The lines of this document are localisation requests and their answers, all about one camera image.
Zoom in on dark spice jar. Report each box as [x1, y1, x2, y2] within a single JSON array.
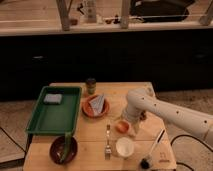
[[86, 78, 96, 95]]

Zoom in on wooden shelf with clutter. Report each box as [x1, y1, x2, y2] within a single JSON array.
[[0, 0, 213, 36]]

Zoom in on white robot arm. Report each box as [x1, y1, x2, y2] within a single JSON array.
[[122, 88, 213, 147]]

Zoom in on orange apple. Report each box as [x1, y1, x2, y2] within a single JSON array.
[[115, 121, 129, 134]]

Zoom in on grey sponge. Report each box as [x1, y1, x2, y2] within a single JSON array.
[[43, 94, 62, 104]]

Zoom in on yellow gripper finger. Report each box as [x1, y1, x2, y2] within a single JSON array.
[[128, 124, 139, 136]]

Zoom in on purple grape bunch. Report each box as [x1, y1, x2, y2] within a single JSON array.
[[140, 112, 147, 121]]

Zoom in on orange plate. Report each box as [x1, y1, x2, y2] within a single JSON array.
[[82, 95, 110, 118]]

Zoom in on green plastic tray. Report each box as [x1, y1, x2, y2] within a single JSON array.
[[26, 86, 82, 136]]

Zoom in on white cup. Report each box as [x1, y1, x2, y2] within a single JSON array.
[[116, 137, 134, 158]]

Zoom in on green utensil in bowl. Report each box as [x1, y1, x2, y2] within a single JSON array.
[[60, 132, 71, 163]]

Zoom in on black cable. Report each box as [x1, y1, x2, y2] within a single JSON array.
[[169, 133, 213, 171]]

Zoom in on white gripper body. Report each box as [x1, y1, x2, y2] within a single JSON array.
[[121, 106, 142, 125]]

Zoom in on black-headed dish brush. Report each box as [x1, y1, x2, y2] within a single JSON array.
[[140, 129, 165, 170]]

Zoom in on folded grey cloth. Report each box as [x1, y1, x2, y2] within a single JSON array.
[[89, 94, 105, 116]]

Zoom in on dark red bowl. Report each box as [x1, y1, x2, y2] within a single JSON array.
[[49, 136, 78, 165]]

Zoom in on silver fork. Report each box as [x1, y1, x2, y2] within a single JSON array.
[[105, 124, 112, 160]]

